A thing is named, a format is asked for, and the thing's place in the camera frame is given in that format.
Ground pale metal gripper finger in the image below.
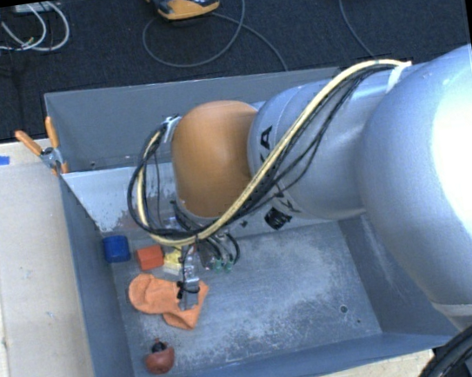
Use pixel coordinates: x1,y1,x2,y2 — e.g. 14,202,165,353
173,278,193,312
185,274,205,310

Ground orange cloth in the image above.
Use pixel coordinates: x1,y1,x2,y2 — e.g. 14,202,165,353
125,263,216,340

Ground orange block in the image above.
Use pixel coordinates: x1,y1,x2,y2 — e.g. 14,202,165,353
135,243,167,273

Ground red-brown round toy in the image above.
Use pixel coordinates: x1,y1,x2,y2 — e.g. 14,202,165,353
140,336,178,377

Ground blue cup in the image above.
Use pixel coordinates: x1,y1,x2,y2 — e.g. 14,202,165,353
101,233,133,266

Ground grey metal bin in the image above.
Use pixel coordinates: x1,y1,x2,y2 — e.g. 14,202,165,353
42,37,467,377

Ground pale flat board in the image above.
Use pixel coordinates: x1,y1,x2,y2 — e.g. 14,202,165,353
0,155,100,377

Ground black cylinder on white bracket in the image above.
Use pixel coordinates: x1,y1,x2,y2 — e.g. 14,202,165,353
262,202,296,233

